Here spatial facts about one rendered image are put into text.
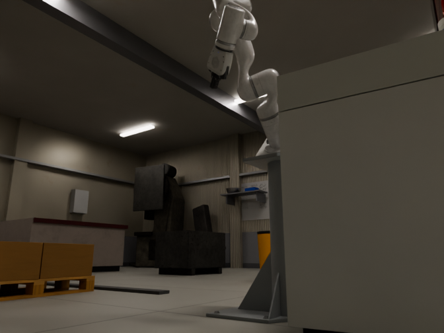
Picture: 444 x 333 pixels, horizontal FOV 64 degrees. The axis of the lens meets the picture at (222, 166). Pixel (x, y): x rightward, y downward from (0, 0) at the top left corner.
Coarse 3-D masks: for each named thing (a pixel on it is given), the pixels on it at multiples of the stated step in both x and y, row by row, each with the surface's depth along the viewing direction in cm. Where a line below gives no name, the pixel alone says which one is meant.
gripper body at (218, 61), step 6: (216, 48) 146; (210, 54) 149; (216, 54) 146; (222, 54) 144; (228, 54) 143; (210, 60) 150; (216, 60) 147; (222, 60) 145; (228, 60) 145; (210, 66) 150; (216, 66) 147; (222, 66) 145; (228, 66) 147; (216, 72) 148; (222, 72) 146; (228, 72) 148
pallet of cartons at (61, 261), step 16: (0, 256) 249; (16, 256) 259; (32, 256) 269; (48, 256) 282; (64, 256) 295; (80, 256) 309; (0, 272) 248; (16, 272) 257; (32, 272) 268; (48, 272) 281; (64, 272) 293; (80, 272) 307; (0, 288) 285; (16, 288) 288; (32, 288) 268; (48, 288) 322; (64, 288) 327; (80, 288) 313
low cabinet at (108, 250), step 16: (0, 224) 678; (16, 224) 642; (32, 224) 611; (48, 224) 634; (64, 224) 655; (80, 224) 679; (96, 224) 708; (112, 224) 739; (0, 240) 665; (16, 240) 630; (32, 240) 607; (48, 240) 629; (64, 240) 653; (80, 240) 679; (96, 240) 708; (112, 240) 739; (96, 256) 703; (112, 256) 733
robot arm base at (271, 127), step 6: (270, 120) 189; (276, 120) 190; (264, 126) 193; (270, 126) 191; (276, 126) 191; (264, 132) 198; (270, 132) 193; (276, 132) 192; (270, 138) 195; (276, 138) 194; (270, 144) 199; (276, 144) 196; (270, 150) 198; (276, 150) 195
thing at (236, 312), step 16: (256, 160) 191; (272, 160) 191; (272, 176) 192; (272, 192) 190; (272, 208) 188; (272, 224) 187; (272, 240) 185; (272, 256) 184; (272, 272) 183; (256, 288) 193; (272, 288) 182; (240, 304) 197; (256, 304) 191; (272, 304) 168; (256, 320) 165; (272, 320) 163
